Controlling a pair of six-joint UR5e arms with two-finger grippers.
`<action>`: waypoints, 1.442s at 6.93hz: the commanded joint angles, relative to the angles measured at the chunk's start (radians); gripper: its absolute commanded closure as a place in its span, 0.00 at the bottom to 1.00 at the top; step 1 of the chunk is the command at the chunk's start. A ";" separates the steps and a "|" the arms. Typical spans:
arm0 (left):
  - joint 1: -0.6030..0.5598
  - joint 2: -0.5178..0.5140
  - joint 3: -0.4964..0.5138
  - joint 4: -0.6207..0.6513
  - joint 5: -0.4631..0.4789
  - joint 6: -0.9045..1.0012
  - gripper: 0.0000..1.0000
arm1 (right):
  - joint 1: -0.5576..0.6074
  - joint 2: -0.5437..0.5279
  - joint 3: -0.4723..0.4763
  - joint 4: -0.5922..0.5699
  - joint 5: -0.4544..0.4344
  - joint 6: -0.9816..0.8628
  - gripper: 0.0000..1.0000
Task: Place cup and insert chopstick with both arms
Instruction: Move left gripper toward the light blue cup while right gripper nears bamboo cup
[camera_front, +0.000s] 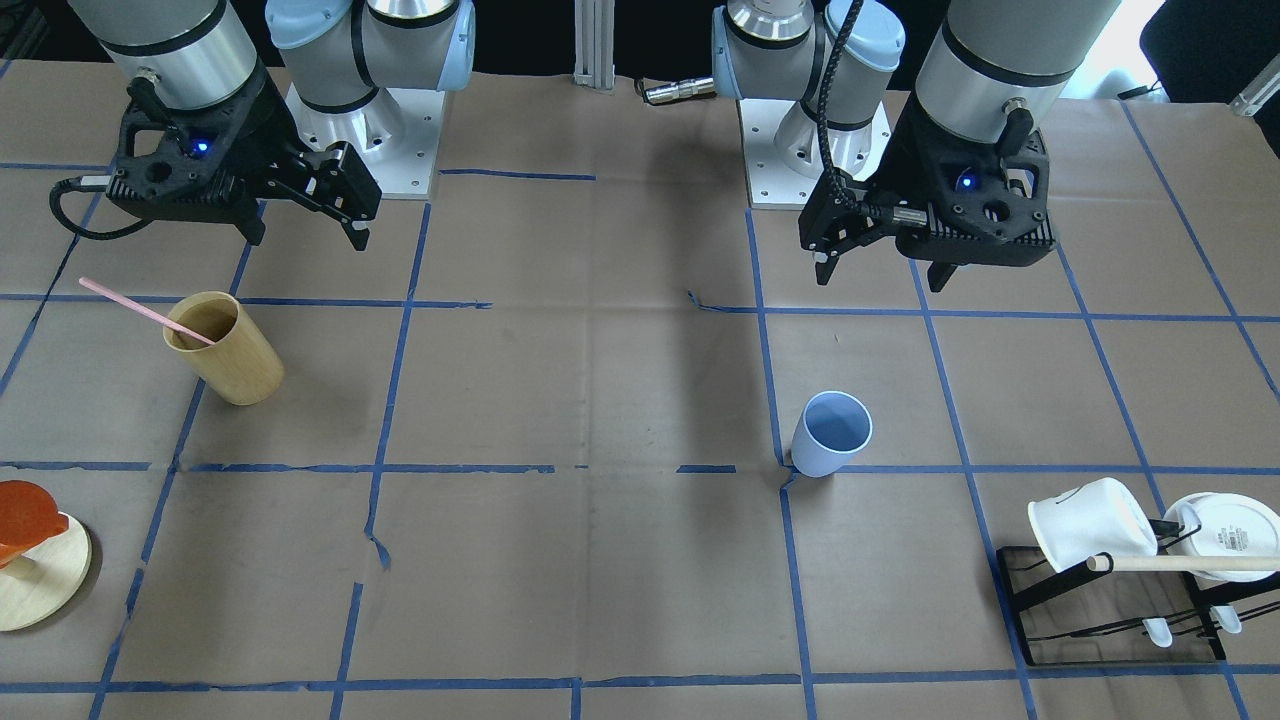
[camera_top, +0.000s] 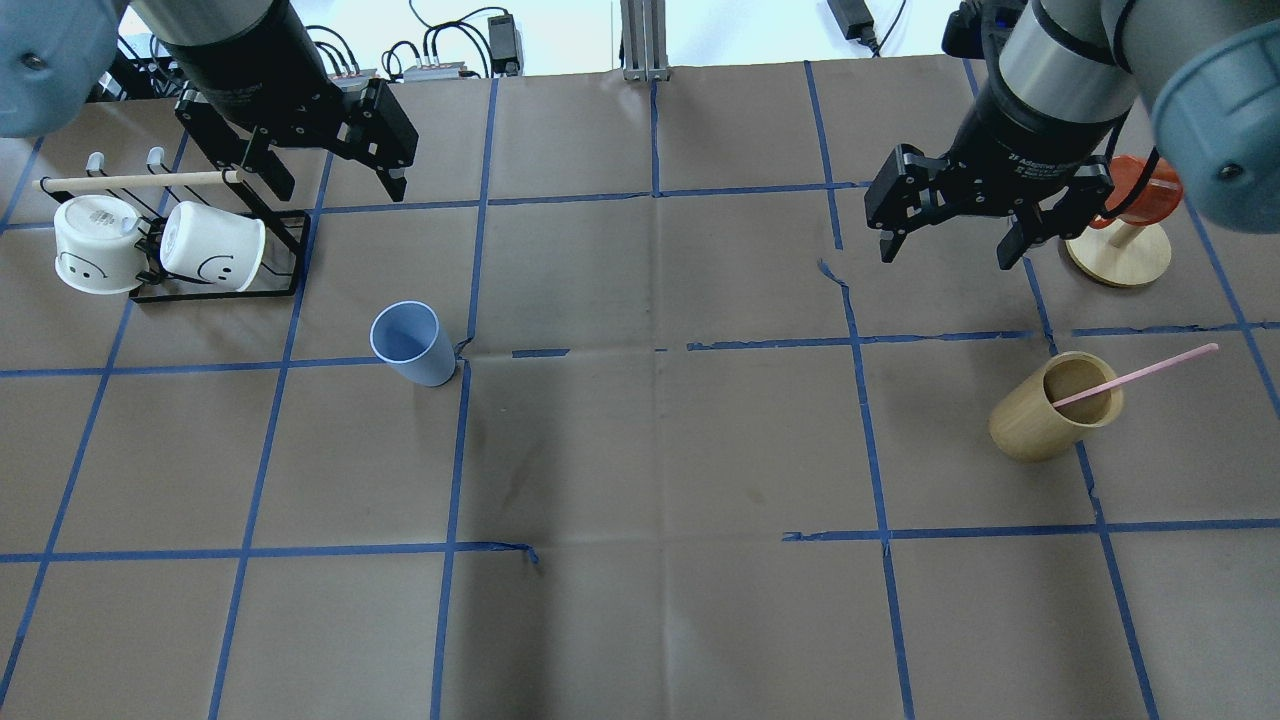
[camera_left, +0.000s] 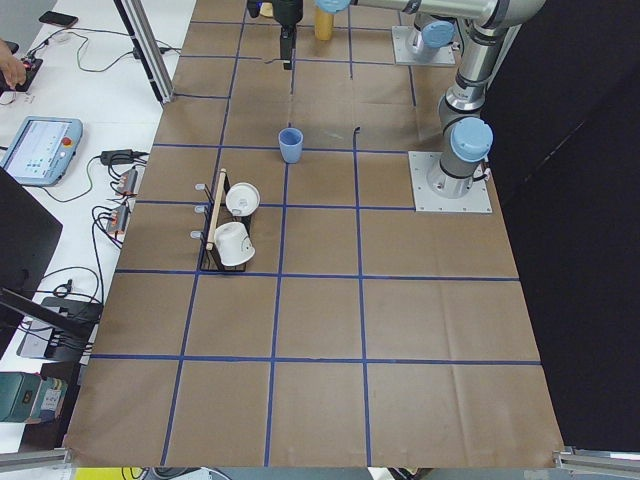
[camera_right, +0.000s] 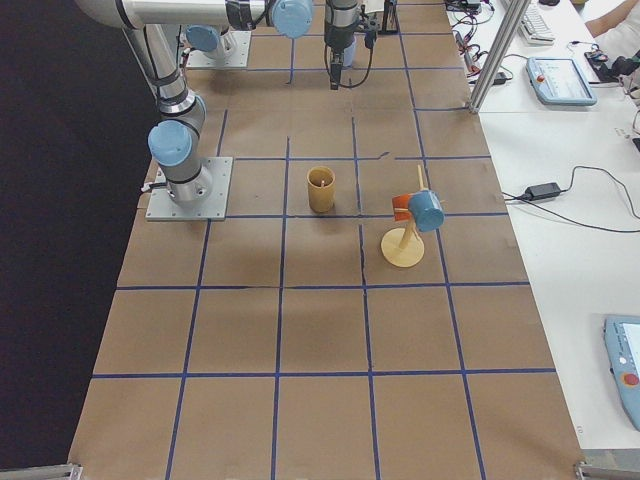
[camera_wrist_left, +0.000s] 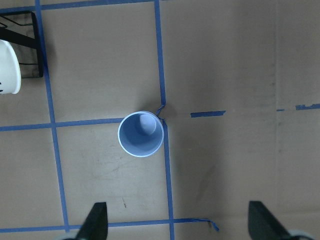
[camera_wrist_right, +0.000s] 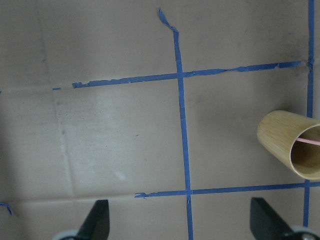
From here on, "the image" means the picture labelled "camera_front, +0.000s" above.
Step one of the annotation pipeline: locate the aluminium frame post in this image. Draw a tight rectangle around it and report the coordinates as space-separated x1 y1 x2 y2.
572 0 616 94

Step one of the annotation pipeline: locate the black rack with dowel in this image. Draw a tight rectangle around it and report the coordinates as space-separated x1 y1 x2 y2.
996 546 1277 667

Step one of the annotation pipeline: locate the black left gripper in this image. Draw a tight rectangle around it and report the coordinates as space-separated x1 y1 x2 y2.
797 96 1059 293

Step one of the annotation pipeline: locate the orange mug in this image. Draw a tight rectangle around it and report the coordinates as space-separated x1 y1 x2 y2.
1 480 70 568

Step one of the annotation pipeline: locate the bamboo wooden cup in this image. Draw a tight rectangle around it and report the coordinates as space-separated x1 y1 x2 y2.
163 291 285 406

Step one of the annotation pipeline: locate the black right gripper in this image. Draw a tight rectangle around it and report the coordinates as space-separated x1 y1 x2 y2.
106 63 381 252

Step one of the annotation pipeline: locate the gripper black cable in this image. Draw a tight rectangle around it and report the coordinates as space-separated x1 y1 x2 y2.
49 176 154 242
815 0 929 223

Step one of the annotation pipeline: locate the wooden mug tree stand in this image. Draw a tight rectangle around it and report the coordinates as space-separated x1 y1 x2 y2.
1 512 93 632

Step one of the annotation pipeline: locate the light blue cup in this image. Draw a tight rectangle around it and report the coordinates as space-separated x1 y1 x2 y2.
791 389 874 478

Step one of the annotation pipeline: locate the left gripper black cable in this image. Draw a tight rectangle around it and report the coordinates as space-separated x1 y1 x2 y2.
815 0 929 223

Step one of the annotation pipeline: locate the silver cable connector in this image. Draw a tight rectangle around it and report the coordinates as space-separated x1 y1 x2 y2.
634 77 716 106

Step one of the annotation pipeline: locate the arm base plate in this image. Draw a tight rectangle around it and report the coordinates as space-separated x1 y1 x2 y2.
737 99 891 210
256 82 445 201

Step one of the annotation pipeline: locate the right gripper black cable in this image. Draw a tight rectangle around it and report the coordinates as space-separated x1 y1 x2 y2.
49 176 154 242

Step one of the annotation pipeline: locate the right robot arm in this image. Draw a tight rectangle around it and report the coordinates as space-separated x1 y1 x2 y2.
49 1 477 251

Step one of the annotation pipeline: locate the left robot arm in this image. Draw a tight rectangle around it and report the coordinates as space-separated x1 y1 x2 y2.
710 1 1117 292

